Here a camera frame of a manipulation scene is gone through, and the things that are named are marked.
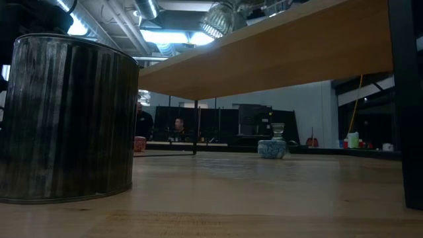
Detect red patterned round tin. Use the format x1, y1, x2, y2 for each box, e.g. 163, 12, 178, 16
134, 136, 147, 153

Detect silver round air duct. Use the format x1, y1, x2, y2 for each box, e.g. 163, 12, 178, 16
134, 0, 160, 20

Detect person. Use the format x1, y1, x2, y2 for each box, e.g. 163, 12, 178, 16
135, 100, 155, 141
171, 117, 188, 141

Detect yellow cable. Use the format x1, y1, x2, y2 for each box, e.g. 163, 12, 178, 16
348, 74, 364, 135

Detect black partition panel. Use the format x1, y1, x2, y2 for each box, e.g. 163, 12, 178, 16
153, 105, 300, 143

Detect ceiling light panel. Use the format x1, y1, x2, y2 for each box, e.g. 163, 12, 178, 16
139, 29, 215, 46

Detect ribbed metal candle tin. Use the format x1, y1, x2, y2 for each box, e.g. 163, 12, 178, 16
0, 32, 140, 205
199, 0, 249, 40

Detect black equipment cabinet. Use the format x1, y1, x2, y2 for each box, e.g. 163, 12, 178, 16
237, 103, 274, 137

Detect green ribbed glass candlestick holder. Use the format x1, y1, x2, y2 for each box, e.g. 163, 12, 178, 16
270, 122, 291, 158

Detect red dustpan with handle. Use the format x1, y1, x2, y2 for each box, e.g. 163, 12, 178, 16
305, 126, 320, 148

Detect white plastic jug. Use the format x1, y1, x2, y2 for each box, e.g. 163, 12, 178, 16
346, 131, 360, 149

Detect ceiling tube light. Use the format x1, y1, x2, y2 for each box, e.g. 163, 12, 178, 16
55, 0, 89, 36

